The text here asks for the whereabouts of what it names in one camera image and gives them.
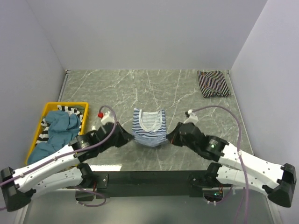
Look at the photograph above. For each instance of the yellow plastic bin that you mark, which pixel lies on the yellow plastic bin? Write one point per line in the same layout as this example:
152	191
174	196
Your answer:
52	106

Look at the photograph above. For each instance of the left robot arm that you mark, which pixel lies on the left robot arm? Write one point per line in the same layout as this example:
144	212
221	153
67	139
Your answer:
65	168

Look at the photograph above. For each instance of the blue white striped tank top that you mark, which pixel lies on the blue white striped tank top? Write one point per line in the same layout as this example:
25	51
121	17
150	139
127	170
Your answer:
149	128

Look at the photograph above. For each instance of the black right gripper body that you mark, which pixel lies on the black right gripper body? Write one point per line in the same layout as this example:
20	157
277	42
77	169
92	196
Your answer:
177	139

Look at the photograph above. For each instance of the black base beam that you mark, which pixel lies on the black base beam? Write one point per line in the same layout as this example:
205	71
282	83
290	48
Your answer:
152	183

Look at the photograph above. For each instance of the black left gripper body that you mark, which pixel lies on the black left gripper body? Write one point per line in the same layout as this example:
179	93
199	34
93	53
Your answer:
120	138

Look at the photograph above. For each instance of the aluminium rail frame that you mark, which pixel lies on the aluminium rail frame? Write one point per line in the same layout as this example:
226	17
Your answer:
75	207

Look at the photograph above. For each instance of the wide striped black white top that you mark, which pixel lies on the wide striped black white top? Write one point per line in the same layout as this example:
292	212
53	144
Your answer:
61	125

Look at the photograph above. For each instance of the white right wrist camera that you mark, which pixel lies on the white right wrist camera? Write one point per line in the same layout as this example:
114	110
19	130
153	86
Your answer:
191	117

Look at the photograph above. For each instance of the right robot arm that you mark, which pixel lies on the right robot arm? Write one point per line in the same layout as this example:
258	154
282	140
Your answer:
230	166

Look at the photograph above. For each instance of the black white striped tank top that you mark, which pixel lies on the black white striped tank top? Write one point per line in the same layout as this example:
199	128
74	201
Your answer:
213	84

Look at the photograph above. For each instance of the teal tank top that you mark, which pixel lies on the teal tank top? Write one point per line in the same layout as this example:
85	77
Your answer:
44	149

